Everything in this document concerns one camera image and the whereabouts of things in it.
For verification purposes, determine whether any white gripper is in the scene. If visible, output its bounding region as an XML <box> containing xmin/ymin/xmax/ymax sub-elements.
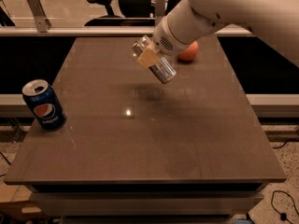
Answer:
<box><xmin>137</xmin><ymin>17</ymin><xmax>187</xmax><ymax>68</ymax></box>

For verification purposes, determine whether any silver redbull can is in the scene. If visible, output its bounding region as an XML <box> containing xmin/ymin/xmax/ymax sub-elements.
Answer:
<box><xmin>132</xmin><ymin>35</ymin><xmax>176</xmax><ymax>84</ymax></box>

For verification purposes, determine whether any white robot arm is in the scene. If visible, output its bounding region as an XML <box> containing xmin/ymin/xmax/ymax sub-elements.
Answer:
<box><xmin>137</xmin><ymin>0</ymin><xmax>299</xmax><ymax>68</ymax></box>

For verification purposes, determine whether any blue pepsi can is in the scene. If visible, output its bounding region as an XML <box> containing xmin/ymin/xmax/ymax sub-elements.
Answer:
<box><xmin>22</xmin><ymin>79</ymin><xmax>66</xmax><ymax>131</ymax></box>

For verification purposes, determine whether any red apple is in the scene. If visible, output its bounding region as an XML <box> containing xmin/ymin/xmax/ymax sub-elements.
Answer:
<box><xmin>178</xmin><ymin>41</ymin><xmax>199</xmax><ymax>62</ymax></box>

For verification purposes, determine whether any black office chair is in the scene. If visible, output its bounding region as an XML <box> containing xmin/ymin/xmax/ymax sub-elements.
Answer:
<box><xmin>85</xmin><ymin>0</ymin><xmax>180</xmax><ymax>27</ymax></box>

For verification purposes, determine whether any middle metal railing bracket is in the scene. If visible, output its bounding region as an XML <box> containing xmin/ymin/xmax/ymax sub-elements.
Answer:
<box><xmin>155</xmin><ymin>0</ymin><xmax>165</xmax><ymax>25</ymax></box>

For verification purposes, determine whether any metal railing bracket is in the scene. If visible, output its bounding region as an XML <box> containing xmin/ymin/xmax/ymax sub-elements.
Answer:
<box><xmin>155</xmin><ymin>0</ymin><xmax>165</xmax><ymax>25</ymax></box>
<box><xmin>26</xmin><ymin>0</ymin><xmax>51</xmax><ymax>33</ymax></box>

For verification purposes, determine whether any left metal railing bracket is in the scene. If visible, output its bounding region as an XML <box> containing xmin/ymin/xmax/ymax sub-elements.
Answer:
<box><xmin>26</xmin><ymin>0</ymin><xmax>51</xmax><ymax>33</ymax></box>

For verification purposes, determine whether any black cable on floor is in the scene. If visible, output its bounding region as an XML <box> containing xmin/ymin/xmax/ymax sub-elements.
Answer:
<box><xmin>270</xmin><ymin>189</ymin><xmax>299</xmax><ymax>224</ymax></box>

